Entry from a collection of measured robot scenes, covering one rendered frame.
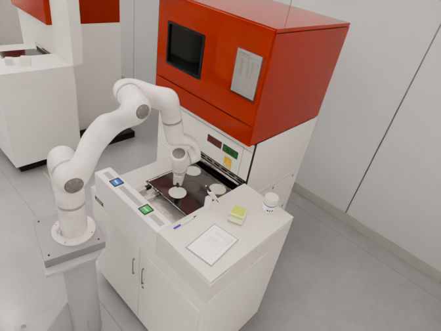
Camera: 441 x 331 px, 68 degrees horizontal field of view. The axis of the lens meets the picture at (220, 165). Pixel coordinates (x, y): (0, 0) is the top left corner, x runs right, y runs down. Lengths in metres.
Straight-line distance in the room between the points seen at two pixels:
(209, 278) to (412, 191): 2.15
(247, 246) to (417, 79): 1.91
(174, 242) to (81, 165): 0.51
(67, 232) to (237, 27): 1.21
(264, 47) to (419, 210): 2.13
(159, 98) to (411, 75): 2.05
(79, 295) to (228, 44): 1.49
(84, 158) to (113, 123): 0.18
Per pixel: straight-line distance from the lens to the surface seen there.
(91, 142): 1.36
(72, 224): 1.59
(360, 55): 3.00
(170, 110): 1.41
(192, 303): 1.60
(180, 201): 1.80
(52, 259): 1.62
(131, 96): 1.29
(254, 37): 1.59
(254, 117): 1.65
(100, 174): 1.87
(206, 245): 1.50
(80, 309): 2.08
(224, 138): 1.89
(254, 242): 1.57
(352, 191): 3.33
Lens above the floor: 2.09
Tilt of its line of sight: 34 degrees down
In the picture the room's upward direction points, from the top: 11 degrees clockwise
